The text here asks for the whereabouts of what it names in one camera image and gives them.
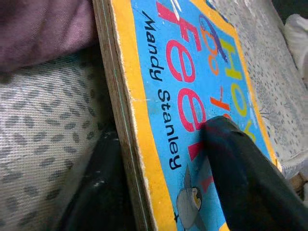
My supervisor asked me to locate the mauve penguin print blanket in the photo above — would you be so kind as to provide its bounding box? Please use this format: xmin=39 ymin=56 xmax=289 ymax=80
xmin=0 ymin=0 xmax=100 ymax=73

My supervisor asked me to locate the off-white pillow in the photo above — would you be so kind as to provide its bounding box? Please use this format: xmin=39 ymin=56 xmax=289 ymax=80
xmin=283 ymin=13 xmax=308 ymax=84

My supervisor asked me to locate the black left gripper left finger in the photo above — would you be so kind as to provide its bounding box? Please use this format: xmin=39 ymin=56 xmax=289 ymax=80
xmin=54 ymin=124 xmax=137 ymax=231

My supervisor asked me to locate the blue yellow children's board book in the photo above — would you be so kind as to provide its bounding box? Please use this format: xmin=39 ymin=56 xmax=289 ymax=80
xmin=92 ymin=0 xmax=282 ymax=231

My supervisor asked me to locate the grey patterned mattress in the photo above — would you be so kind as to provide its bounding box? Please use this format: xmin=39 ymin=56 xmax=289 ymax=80
xmin=0 ymin=0 xmax=308 ymax=231

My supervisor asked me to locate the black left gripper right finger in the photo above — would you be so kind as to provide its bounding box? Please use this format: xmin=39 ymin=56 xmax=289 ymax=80
xmin=200 ymin=115 xmax=308 ymax=231

